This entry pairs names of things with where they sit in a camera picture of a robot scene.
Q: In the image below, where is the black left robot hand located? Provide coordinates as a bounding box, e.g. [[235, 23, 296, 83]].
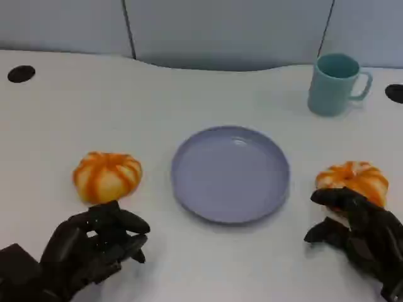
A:
[[39, 200, 151, 302]]

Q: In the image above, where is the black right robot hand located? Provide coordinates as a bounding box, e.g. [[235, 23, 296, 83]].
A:
[[304, 187, 403, 302]]

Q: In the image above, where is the orange and white toy bread roll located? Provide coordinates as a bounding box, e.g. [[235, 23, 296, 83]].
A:
[[315, 160, 390, 221], [72, 151, 143, 204]]

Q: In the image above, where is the pale green mug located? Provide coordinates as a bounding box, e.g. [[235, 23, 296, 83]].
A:
[[307, 52, 373, 117]]

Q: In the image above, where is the lilac plate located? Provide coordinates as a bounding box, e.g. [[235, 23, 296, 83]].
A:
[[171, 125, 291, 225]]

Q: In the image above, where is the grey-blue partition panel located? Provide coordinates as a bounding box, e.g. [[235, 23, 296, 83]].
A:
[[319, 0, 403, 69], [0, 0, 136, 60], [122, 0, 335, 72]]

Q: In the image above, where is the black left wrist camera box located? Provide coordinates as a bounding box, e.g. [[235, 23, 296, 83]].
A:
[[0, 243, 42, 302]]

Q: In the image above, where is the black table cable grommet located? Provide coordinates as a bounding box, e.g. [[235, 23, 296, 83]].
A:
[[7, 65, 36, 84], [384, 84, 403, 104]]

